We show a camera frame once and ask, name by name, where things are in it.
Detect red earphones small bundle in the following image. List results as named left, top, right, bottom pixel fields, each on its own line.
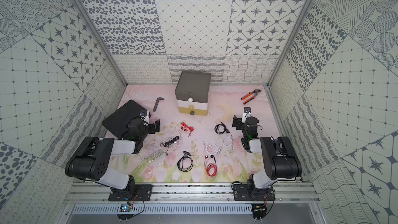
left=180, top=122, right=194, bottom=136

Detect yellow bottom drawer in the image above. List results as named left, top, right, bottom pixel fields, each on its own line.
left=178, top=107, right=208, bottom=116

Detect drawer cabinet frame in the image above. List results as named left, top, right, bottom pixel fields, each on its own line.
left=175, top=71, right=211, bottom=109

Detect slotted cable duct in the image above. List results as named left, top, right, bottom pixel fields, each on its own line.
left=72, top=203, right=252, bottom=215

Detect white drawer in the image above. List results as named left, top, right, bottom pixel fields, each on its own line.
left=177, top=100, right=208, bottom=111

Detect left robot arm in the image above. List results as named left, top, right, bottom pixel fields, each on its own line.
left=65, top=118, right=160, bottom=204

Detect black earphones front loop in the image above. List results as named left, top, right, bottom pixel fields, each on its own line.
left=177, top=151, right=193, bottom=172

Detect black plastic tool case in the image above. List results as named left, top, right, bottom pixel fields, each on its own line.
left=102, top=100, right=151, bottom=140

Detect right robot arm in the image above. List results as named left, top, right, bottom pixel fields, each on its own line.
left=232, top=116, right=302, bottom=201

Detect red earphones long bundle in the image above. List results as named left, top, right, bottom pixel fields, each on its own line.
left=204, top=155, right=218, bottom=177

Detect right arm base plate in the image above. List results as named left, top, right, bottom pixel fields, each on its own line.
left=231, top=183, right=275, bottom=201

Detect dark hex key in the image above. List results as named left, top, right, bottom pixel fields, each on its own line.
left=153, top=97, right=164, bottom=112

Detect aluminium mounting rail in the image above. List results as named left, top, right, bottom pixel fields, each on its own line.
left=65, top=181, right=320, bottom=204

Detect white earphones right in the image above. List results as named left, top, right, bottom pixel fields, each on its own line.
left=223, top=135, right=234, bottom=153

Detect white earphones left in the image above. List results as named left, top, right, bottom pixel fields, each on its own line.
left=148, top=148, right=169, bottom=166

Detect white earphones centre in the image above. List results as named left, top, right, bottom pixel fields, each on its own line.
left=203, top=142, right=221, bottom=156

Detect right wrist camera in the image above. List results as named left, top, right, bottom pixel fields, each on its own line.
left=241, top=107, right=251, bottom=123

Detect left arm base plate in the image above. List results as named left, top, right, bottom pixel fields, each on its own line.
left=108, top=184, right=153, bottom=202

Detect white earphones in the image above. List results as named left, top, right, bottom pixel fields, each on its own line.
left=203, top=142, right=221, bottom=156
left=223, top=135, right=234, bottom=153
left=148, top=148, right=169, bottom=166

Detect orange handled pliers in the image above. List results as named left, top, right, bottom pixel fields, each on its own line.
left=241, top=89, right=262, bottom=105

